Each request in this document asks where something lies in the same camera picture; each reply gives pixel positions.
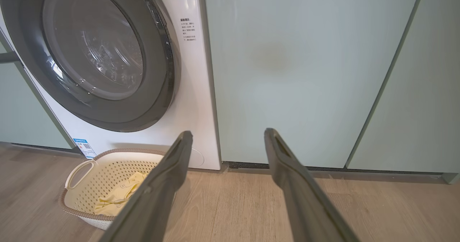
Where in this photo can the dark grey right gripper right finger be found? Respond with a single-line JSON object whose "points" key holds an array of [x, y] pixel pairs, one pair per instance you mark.
{"points": [[302, 199]]}

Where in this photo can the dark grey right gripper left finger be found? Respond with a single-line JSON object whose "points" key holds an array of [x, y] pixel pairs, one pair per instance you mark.
{"points": [[158, 191]]}

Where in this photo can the pale yellow garment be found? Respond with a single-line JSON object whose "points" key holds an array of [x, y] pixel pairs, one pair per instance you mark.
{"points": [[115, 199]]}

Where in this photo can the dark round washing machine door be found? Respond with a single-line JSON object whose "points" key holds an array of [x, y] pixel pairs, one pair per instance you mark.
{"points": [[158, 91]]}

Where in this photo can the cream perforated laundry basket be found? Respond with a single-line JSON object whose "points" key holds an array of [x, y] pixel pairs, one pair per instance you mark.
{"points": [[90, 184]]}

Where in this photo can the white front-load washing machine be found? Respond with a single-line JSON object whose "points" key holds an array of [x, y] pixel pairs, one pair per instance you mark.
{"points": [[194, 91]]}

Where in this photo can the round drain filter cover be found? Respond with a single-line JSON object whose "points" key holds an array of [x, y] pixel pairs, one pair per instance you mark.
{"points": [[197, 157]]}

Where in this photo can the blue energy label sticker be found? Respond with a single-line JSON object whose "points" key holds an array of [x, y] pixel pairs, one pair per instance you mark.
{"points": [[84, 148]]}

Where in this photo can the wide pale green cabinet panel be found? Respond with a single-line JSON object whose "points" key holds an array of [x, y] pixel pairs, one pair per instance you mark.
{"points": [[305, 73]]}

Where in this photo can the printed warning text sticker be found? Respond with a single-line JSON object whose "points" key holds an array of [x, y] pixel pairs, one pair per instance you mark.
{"points": [[188, 30]]}

